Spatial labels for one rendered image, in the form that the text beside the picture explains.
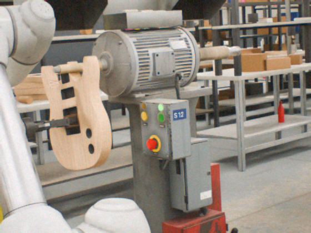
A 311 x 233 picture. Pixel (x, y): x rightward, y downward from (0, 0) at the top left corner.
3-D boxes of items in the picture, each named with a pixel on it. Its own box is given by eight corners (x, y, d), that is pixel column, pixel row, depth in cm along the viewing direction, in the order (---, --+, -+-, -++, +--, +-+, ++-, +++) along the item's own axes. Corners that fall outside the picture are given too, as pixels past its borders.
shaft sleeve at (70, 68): (100, 59, 231) (103, 66, 230) (96, 64, 234) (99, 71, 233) (58, 63, 220) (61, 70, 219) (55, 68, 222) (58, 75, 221)
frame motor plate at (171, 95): (173, 92, 273) (173, 84, 273) (212, 94, 255) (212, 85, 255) (108, 102, 250) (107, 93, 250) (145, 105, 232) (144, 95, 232)
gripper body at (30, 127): (16, 140, 217) (40, 136, 223) (28, 138, 211) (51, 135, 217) (13, 120, 217) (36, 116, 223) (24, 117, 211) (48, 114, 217)
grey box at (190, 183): (196, 199, 256) (189, 68, 248) (215, 204, 248) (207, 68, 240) (169, 208, 246) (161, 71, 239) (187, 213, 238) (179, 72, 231)
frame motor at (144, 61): (165, 86, 271) (161, 27, 267) (209, 88, 250) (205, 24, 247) (88, 97, 245) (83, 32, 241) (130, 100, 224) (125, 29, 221)
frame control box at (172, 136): (181, 158, 244) (177, 92, 240) (221, 165, 227) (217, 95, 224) (133, 170, 228) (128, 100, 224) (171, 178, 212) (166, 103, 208)
